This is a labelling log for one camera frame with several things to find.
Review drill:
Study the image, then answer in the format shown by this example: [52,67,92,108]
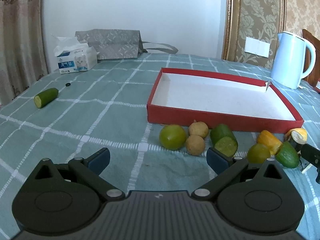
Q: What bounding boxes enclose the gold wall frame moulding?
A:
[222,0,286,69]

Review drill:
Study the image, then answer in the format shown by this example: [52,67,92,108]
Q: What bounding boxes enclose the yellow mango piece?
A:
[257,130,282,155]

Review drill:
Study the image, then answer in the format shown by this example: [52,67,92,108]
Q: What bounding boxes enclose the white tissue pack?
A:
[52,35,99,74]

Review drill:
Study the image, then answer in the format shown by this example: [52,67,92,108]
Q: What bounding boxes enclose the white wall switch panel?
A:
[244,37,270,57]

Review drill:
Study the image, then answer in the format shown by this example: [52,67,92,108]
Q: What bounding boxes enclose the patterned curtain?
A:
[1,0,48,106]

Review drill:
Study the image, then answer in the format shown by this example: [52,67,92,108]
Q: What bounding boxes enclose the green round fruit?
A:
[159,125,187,151]
[246,144,271,164]

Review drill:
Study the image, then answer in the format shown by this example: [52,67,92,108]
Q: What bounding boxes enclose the yellow banana chunk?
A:
[284,128,308,145]

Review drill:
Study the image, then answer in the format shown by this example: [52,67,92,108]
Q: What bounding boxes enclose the green cucumber end piece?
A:
[275,141,299,168]

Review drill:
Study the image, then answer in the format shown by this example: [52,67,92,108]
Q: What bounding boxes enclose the light blue electric kettle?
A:
[271,31,316,89]

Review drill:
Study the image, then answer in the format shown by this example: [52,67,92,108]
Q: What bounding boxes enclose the grey patterned paper bag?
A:
[75,29,178,60]

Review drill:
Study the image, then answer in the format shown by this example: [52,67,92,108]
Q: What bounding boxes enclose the brown longan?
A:
[185,135,206,156]
[188,121,209,139]

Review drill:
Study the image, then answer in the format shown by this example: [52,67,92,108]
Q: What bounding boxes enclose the red shallow cardboard box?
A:
[146,68,304,133]

